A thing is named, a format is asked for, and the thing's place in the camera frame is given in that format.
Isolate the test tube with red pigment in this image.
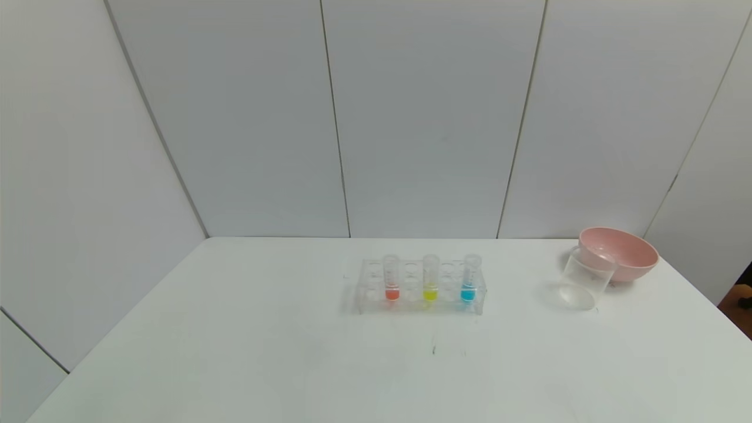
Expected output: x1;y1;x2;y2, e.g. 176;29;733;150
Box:
382;254;401;302

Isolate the test tube with yellow pigment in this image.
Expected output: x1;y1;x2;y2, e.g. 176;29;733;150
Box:
422;254;441;303

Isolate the clear acrylic test tube rack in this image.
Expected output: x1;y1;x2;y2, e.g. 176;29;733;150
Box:
355;257;487;316

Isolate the test tube with blue pigment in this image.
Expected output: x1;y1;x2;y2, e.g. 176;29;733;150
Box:
462;253;483;303

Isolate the clear plastic measuring cup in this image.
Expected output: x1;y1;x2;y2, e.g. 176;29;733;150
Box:
557;246;620;311

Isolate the pink bowl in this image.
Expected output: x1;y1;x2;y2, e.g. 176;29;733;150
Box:
579;227;660;284

